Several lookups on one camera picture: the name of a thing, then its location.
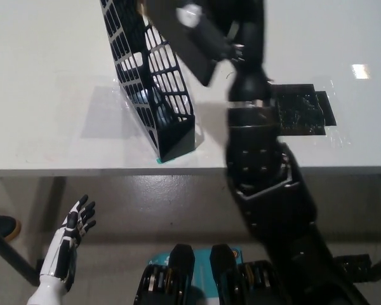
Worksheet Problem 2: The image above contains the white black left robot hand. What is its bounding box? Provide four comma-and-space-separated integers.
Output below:
39, 194, 97, 286

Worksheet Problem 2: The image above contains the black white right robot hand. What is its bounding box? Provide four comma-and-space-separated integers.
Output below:
175, 0, 268, 76

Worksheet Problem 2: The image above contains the black shoe with tan sole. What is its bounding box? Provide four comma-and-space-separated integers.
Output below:
0, 214, 22, 241

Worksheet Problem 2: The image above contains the black mesh file shelf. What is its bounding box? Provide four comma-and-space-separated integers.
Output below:
99, 0, 197, 164

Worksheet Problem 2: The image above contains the black table leg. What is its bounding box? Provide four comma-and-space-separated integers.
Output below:
0, 219, 41, 285

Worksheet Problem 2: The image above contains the black tape patch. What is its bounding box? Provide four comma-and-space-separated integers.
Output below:
266, 83, 338, 138

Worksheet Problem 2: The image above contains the teal tape piece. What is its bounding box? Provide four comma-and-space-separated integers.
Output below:
156, 151, 195, 165

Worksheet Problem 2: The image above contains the black notebook with gold corners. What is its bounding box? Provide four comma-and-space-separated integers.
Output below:
140, 0, 224, 88

